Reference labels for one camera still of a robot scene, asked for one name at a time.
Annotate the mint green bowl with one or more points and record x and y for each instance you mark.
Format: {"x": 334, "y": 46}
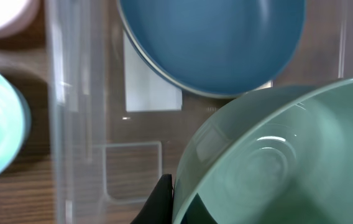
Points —
{"x": 275, "y": 155}

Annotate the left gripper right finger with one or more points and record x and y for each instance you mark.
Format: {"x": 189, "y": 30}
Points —
{"x": 197, "y": 213}

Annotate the white label in container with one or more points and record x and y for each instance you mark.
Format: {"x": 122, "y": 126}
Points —
{"x": 144, "y": 89}

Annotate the pink bowl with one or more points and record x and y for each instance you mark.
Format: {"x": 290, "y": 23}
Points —
{"x": 16, "y": 15}

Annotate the clear plastic storage container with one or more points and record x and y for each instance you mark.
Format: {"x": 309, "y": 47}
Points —
{"x": 107, "y": 160}

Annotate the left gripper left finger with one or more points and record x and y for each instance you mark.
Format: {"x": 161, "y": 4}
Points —
{"x": 158, "y": 207}

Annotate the dark blue plate front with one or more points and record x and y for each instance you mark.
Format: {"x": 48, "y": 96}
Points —
{"x": 214, "y": 48}

